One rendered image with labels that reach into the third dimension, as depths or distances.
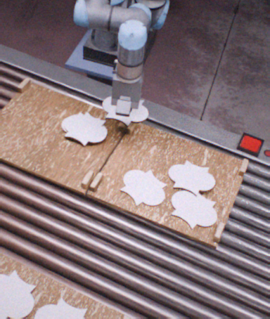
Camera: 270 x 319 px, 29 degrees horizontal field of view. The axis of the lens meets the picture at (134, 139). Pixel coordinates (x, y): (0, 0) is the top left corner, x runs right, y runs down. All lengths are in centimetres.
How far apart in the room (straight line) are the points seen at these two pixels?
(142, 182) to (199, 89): 185
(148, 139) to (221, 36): 224
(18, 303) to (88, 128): 61
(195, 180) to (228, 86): 189
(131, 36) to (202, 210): 55
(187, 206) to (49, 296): 48
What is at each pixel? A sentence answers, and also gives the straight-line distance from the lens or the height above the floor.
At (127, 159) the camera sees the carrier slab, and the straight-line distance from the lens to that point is 166.
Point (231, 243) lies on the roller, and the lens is 156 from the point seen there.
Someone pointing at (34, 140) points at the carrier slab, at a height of 94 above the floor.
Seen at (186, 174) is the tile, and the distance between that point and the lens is 163.
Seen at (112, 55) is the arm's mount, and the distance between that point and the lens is 205.
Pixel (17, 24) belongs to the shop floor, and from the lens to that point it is 382.
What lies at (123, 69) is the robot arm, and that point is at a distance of 148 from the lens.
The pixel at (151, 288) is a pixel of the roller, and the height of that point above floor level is 92.
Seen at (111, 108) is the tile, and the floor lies 107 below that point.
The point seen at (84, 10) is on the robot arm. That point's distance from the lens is 152.
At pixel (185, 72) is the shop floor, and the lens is 349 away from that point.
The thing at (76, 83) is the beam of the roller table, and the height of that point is 91.
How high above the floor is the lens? 220
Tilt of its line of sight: 47 degrees down
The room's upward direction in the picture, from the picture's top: 7 degrees clockwise
